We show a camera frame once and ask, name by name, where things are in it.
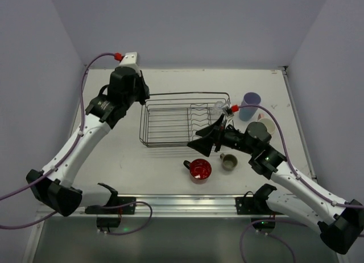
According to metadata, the clear glass far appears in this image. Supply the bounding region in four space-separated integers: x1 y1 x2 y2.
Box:
210 101 226 116

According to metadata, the aluminium mounting rail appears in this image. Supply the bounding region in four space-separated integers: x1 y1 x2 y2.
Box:
36 193 336 218

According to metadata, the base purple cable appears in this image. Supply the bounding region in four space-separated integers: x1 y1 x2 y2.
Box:
238 219 308 263
96 200 153 236

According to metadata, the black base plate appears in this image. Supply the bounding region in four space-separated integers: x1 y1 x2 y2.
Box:
234 191 282 215
80 183 136 215

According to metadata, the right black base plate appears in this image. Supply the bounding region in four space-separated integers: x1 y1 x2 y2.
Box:
234 191 282 215

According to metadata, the small beige mug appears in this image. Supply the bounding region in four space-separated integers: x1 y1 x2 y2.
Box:
220 153 238 172

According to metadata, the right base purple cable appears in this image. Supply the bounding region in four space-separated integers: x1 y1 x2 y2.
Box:
238 219 308 263

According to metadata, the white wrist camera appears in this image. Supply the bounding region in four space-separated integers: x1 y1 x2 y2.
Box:
221 102 239 125
119 52 139 66

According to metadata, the lilac plastic tumbler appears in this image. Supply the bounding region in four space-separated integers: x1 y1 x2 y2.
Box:
239 92 261 122

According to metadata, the red ceramic mug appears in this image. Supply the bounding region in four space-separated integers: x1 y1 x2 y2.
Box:
183 158 212 184

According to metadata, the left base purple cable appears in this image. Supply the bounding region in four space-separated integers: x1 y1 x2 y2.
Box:
96 200 153 236

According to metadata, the grey wire dish rack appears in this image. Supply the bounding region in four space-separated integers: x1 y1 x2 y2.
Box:
139 91 230 148

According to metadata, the pink faceted mug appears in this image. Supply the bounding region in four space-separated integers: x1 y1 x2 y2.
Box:
257 113 276 135

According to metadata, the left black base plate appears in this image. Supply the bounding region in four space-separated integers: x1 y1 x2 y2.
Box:
80 183 136 215

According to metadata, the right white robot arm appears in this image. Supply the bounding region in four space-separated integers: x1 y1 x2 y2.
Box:
187 117 363 254

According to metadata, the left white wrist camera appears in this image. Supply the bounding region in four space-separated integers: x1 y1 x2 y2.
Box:
119 52 139 66

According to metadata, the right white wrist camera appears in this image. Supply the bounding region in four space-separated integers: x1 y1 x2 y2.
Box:
221 102 239 125

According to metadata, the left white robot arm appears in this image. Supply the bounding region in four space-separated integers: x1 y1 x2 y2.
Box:
26 66 150 216

